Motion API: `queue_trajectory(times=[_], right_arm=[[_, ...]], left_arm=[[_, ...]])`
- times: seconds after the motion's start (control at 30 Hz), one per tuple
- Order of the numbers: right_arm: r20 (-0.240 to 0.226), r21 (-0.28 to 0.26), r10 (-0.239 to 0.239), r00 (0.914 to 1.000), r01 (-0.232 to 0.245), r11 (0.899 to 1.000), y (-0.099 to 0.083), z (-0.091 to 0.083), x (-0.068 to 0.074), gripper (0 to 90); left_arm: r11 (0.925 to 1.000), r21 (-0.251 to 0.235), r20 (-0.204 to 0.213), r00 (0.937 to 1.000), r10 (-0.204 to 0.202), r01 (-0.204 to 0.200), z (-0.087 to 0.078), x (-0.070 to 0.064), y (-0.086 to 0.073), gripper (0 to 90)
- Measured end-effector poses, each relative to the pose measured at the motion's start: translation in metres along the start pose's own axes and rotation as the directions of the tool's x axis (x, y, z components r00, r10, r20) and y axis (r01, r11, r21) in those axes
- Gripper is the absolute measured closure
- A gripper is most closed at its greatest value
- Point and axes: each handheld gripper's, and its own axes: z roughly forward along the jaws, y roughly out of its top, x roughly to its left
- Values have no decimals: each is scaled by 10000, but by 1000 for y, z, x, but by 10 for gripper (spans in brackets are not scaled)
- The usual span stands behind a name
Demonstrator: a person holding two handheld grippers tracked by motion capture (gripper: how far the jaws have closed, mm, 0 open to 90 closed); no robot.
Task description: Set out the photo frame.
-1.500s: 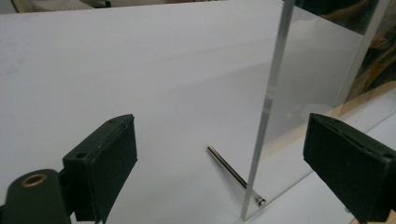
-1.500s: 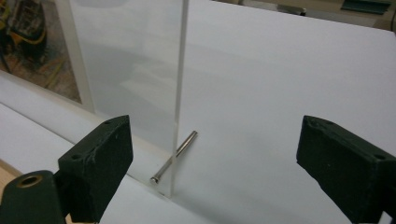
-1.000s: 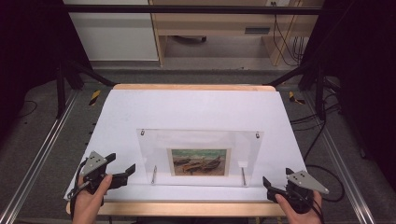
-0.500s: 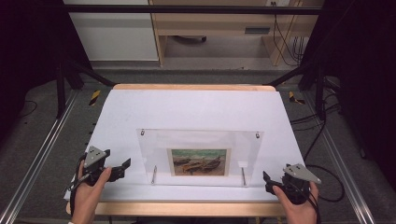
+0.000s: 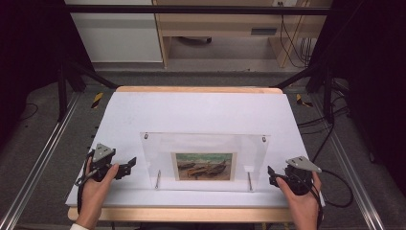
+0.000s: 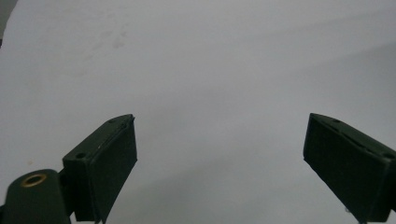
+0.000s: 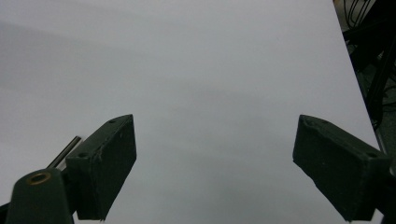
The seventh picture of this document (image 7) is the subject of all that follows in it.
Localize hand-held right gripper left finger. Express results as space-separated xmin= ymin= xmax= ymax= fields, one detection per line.
xmin=64 ymin=113 xmax=137 ymax=222

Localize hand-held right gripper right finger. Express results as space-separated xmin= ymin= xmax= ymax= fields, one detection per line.
xmin=291 ymin=114 xmax=394 ymax=223

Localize black frame strut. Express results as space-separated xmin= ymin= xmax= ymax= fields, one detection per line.
xmin=341 ymin=17 xmax=396 ymax=132

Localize black floor cables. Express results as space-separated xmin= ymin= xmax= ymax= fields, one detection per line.
xmin=342 ymin=0 xmax=379 ymax=24

